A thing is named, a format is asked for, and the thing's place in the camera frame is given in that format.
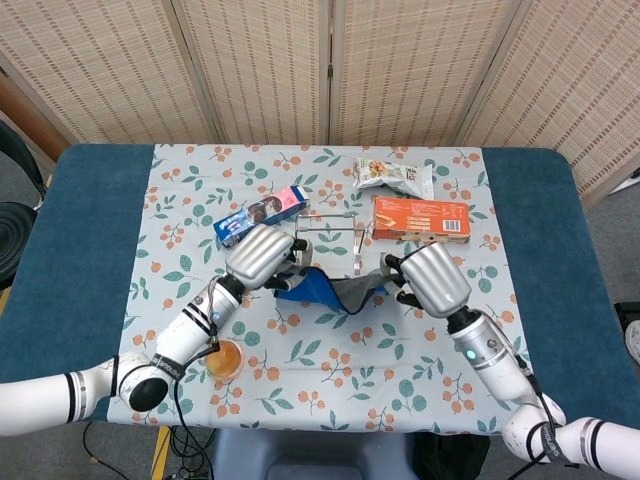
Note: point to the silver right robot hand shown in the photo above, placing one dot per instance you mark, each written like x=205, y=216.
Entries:
x=435, y=280

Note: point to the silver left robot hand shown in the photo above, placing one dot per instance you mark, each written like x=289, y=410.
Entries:
x=257, y=255

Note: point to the grey and blue cloth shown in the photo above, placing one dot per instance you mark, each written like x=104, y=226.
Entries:
x=320, y=292

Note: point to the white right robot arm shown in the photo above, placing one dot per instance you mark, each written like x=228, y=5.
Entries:
x=487, y=345

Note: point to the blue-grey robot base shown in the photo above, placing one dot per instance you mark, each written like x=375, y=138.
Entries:
x=310, y=450

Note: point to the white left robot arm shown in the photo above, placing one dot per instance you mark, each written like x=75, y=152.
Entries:
x=185, y=335

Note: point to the blue pink cookie box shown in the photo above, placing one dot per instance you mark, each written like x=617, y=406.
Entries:
x=270, y=207

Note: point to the orange cracker box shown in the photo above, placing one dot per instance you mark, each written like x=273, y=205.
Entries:
x=420, y=217

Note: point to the orange jelly cup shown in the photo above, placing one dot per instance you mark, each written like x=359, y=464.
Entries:
x=225, y=357

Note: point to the white snack bag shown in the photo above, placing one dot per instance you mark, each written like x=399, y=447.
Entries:
x=390, y=175

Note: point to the floral print tablecloth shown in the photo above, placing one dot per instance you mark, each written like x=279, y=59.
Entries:
x=350, y=375

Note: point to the black bag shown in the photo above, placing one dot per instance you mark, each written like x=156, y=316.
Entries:
x=450, y=455

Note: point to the teal table cover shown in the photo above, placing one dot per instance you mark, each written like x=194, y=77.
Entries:
x=75, y=225

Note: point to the bamboo folding screen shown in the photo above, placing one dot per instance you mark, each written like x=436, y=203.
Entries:
x=250, y=65

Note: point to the black box on floor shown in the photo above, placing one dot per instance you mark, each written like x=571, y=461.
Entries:
x=625, y=311

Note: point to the white shoe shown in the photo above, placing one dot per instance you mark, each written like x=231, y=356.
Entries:
x=634, y=342

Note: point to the white screen foot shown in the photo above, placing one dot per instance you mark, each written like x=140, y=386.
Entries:
x=629, y=181

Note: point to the yellow floor strip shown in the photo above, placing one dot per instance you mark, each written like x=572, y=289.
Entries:
x=160, y=452

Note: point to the black chair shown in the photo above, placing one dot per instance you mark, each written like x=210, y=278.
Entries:
x=12, y=230

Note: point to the brown wooden board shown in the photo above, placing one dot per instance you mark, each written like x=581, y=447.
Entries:
x=25, y=115

